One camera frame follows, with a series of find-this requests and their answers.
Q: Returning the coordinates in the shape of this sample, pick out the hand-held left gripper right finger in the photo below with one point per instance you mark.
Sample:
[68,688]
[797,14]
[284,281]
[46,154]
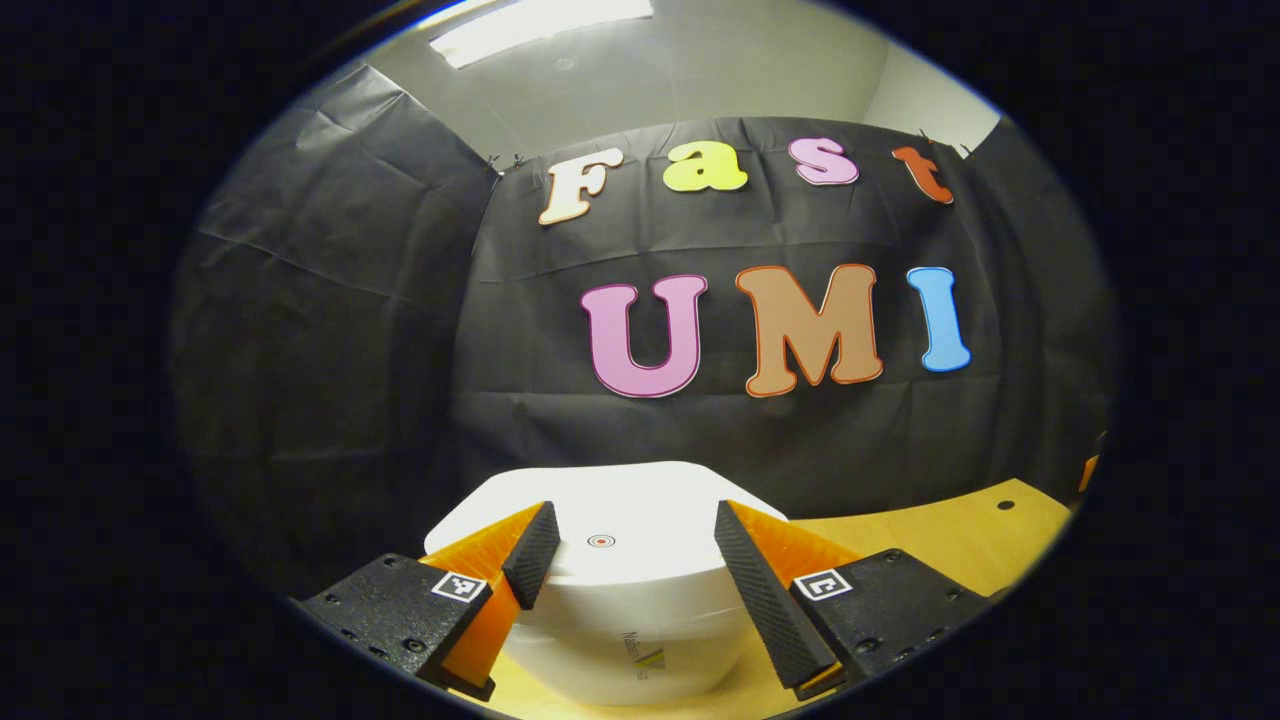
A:
[765,600]

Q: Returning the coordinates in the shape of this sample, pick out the ceiling light panel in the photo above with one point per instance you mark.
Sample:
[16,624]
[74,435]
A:
[540,25]

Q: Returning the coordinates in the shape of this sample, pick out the black backdrop cloth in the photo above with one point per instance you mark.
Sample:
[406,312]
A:
[520,350]

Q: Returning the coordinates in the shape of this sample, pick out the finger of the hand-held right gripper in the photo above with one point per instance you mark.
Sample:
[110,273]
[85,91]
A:
[1087,473]

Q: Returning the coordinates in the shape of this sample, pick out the wooden desktop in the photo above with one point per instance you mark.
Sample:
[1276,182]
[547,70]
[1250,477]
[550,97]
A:
[930,540]

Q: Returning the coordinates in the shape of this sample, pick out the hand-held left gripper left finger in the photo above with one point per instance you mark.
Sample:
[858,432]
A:
[535,555]

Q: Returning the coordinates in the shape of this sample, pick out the white desktop garbage bin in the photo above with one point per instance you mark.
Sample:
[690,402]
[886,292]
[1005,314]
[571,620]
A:
[640,590]

